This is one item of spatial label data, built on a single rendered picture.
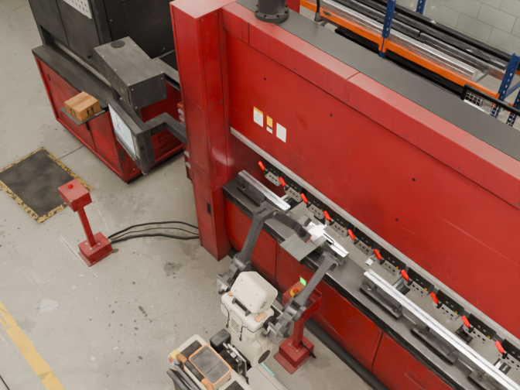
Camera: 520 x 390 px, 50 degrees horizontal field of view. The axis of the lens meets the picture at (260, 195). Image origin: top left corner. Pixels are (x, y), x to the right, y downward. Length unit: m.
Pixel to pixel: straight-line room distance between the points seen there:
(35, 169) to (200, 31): 3.11
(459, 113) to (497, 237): 0.59
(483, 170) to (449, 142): 0.19
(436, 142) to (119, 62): 2.00
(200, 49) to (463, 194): 1.70
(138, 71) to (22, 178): 2.70
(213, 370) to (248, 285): 0.57
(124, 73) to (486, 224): 2.20
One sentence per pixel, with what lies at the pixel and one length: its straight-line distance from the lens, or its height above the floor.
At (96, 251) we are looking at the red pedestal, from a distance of 4.95.
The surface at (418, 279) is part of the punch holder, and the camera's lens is 3.28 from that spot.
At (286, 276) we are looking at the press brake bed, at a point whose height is 0.46.
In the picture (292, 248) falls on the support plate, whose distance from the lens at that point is 3.66.
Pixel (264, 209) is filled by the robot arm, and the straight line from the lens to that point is 3.11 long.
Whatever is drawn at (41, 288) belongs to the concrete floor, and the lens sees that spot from 5.01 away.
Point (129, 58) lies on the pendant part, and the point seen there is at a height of 1.95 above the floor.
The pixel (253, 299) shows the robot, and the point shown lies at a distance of 3.03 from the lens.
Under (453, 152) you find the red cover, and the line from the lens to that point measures 2.58.
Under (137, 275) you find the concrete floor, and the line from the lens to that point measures 4.85.
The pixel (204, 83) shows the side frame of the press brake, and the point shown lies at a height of 1.85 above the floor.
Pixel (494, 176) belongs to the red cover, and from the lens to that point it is 2.53.
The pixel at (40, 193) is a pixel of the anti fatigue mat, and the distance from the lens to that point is 5.72.
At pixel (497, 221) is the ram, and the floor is 2.01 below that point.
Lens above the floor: 3.91
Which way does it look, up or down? 47 degrees down
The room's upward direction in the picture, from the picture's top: straight up
